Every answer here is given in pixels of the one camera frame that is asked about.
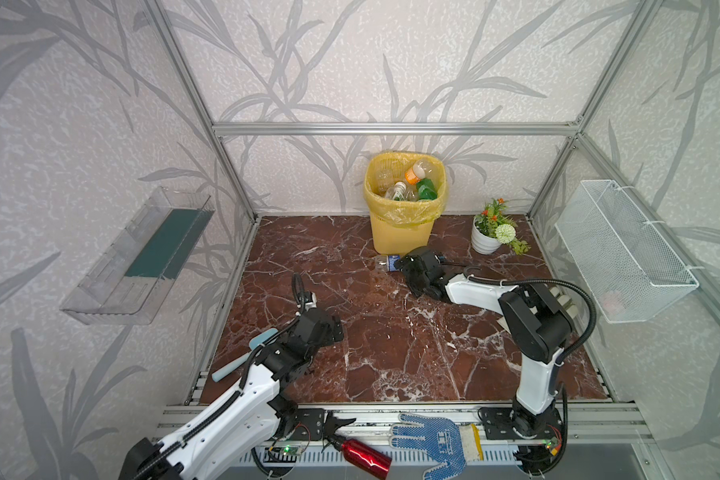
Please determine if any yellow sponge pad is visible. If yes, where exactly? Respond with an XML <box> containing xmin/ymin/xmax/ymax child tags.
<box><xmin>459</xmin><ymin>424</ymin><xmax>484</xmax><ymax>462</ymax></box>

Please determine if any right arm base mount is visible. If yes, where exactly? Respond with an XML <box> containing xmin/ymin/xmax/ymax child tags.
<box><xmin>477</xmin><ymin>402</ymin><xmax>566</xmax><ymax>441</ymax></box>

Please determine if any white wire mesh basket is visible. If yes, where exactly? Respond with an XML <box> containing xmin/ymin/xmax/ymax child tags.
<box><xmin>555</xmin><ymin>180</ymin><xmax>699</xmax><ymax>324</ymax></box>

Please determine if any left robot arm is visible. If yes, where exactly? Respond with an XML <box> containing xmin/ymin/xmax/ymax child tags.
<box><xmin>119</xmin><ymin>273</ymin><xmax>344</xmax><ymax>479</ymax></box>

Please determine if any clear acrylic wall shelf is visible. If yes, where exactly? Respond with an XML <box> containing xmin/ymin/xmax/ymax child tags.
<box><xmin>60</xmin><ymin>187</ymin><xmax>215</xmax><ymax>326</ymax></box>

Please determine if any potted plant white pot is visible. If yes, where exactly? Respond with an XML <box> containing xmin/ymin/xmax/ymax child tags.
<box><xmin>471</xmin><ymin>198</ymin><xmax>531</xmax><ymax>255</ymax></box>

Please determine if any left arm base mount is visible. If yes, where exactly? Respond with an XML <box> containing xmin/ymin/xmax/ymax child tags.
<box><xmin>268</xmin><ymin>395</ymin><xmax>327</xmax><ymax>442</ymax></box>

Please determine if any clear ribbed bottle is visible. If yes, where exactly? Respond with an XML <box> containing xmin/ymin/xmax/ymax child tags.
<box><xmin>385</xmin><ymin>181</ymin><xmax>418</xmax><ymax>202</ymax></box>

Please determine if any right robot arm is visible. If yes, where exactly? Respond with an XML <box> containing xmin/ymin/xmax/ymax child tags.
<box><xmin>393</xmin><ymin>246</ymin><xmax>598</xmax><ymax>439</ymax></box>

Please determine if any blue dotted work glove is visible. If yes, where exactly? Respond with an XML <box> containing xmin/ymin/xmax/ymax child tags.
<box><xmin>389</xmin><ymin>413</ymin><xmax>467</xmax><ymax>480</ymax></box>

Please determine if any red metal flask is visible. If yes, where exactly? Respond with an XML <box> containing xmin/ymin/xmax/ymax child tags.
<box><xmin>323</xmin><ymin>411</ymin><xmax>392</xmax><ymax>480</ymax></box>

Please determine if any small circuit board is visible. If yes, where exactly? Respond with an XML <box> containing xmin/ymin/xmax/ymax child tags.
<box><xmin>265</xmin><ymin>444</ymin><xmax>308</xmax><ymax>463</ymax></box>

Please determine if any yellow trash bin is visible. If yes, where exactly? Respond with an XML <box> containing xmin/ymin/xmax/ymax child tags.
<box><xmin>363</xmin><ymin>151</ymin><xmax>449</xmax><ymax>254</ymax></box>

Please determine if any orange cap clear bottle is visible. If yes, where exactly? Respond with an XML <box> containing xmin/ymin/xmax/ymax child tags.
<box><xmin>404</xmin><ymin>159</ymin><xmax>436</xmax><ymax>186</ymax></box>

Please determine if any green bottle yellow cap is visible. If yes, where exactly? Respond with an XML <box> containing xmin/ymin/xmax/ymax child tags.
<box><xmin>416</xmin><ymin>178</ymin><xmax>438</xmax><ymax>201</ymax></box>

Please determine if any blue label bottle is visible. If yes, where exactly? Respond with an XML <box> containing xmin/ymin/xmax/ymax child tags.
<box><xmin>373</xmin><ymin>254</ymin><xmax>400</xmax><ymax>272</ymax></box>

